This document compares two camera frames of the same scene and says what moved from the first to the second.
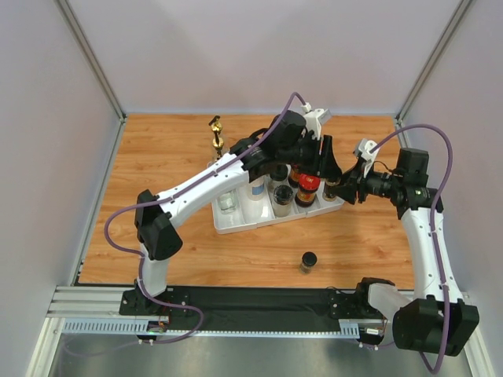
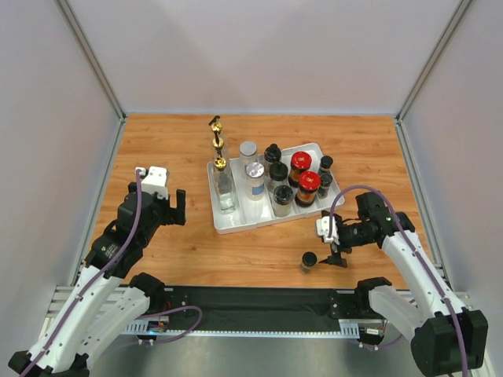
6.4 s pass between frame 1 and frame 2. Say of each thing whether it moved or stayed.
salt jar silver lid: stayed
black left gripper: moved
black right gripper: moved
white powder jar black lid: stayed
